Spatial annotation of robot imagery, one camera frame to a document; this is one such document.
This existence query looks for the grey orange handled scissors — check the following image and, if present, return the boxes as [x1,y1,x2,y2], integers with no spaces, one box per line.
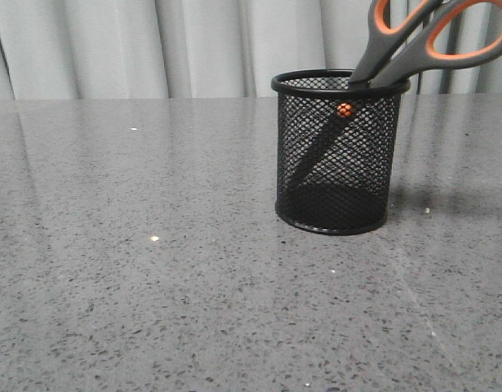
[289,0,502,187]

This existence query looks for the black mesh pen bucket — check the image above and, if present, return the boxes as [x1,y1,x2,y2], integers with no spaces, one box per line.
[271,69,411,235]

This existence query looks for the white pleated curtain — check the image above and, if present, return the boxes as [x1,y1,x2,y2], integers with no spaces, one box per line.
[0,0,502,101]

